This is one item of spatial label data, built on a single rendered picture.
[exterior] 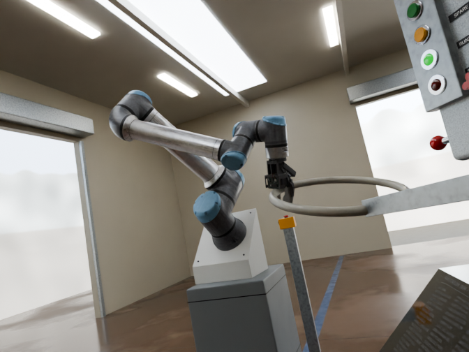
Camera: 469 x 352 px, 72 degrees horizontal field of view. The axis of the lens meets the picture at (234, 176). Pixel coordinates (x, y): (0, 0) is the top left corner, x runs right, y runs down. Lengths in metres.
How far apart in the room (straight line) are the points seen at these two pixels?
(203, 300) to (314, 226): 6.11
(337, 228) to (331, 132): 2.13
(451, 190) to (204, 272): 1.23
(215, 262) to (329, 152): 6.15
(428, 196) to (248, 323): 1.01
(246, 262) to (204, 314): 0.31
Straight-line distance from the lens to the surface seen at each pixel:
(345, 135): 7.63
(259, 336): 1.59
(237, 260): 1.62
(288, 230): 2.57
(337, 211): 1.00
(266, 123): 1.27
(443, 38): 0.73
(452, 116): 0.73
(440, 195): 0.84
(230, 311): 1.60
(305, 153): 7.66
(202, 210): 1.55
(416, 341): 1.13
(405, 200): 0.91
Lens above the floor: 1.12
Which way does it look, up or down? 8 degrees up
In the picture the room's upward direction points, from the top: 11 degrees counter-clockwise
